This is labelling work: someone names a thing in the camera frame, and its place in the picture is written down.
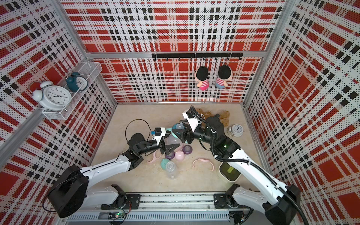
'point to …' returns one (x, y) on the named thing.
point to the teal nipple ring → (174, 126)
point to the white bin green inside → (228, 172)
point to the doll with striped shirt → (225, 73)
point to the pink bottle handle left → (154, 158)
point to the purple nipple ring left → (170, 155)
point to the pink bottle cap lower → (179, 155)
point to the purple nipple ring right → (187, 149)
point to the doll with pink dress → (201, 74)
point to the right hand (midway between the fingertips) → (179, 126)
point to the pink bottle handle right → (203, 160)
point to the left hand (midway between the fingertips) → (179, 137)
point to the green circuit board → (116, 215)
